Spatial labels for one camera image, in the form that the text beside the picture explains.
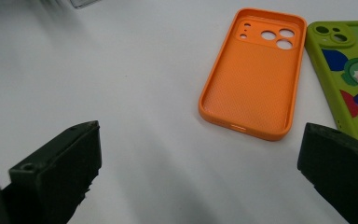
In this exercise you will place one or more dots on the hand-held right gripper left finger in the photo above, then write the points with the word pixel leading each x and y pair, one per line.
pixel 56 168

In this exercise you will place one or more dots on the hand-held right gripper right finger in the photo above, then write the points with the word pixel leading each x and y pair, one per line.
pixel 341 165

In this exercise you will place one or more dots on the green cartoon phone case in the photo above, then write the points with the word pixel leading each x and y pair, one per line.
pixel 338 93

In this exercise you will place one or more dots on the orange phone case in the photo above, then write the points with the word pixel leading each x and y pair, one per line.
pixel 251 84

